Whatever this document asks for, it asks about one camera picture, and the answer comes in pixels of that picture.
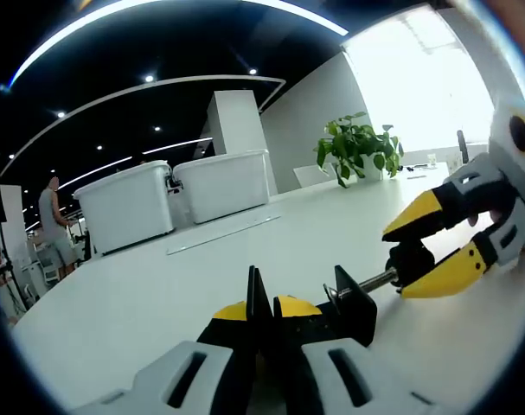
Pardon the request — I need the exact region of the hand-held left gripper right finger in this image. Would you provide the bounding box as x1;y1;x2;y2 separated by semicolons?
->
272;295;453;415

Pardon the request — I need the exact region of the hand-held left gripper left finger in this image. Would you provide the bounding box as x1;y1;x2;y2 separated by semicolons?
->
69;301;257;415

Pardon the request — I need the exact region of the black table clamp with screw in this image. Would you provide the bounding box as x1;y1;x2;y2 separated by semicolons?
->
322;241;437;303

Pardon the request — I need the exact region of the black fixed fixture clamp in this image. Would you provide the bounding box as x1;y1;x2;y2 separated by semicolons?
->
246;264;379;348

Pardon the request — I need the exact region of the white desk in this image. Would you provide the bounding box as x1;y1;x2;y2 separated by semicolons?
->
9;170;525;415

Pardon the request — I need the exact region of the person's right hand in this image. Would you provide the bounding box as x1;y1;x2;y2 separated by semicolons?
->
465;206;508;228

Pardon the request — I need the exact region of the green potted plant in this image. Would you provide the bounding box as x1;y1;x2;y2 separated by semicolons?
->
313;112;405;189

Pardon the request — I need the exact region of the white chair backrest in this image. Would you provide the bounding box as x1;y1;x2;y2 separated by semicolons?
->
292;163;336;188

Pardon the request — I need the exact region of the white storage bin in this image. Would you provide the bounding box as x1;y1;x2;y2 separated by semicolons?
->
171;149;271;225
73;159;176;256

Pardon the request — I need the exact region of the white office chair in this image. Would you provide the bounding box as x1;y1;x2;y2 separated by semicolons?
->
36;254;65;289

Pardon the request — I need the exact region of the white square pillar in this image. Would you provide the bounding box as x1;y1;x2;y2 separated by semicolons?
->
205;89;279;196

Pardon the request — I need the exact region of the curved ceiling light strip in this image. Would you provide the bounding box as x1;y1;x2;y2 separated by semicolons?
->
0;0;349;94

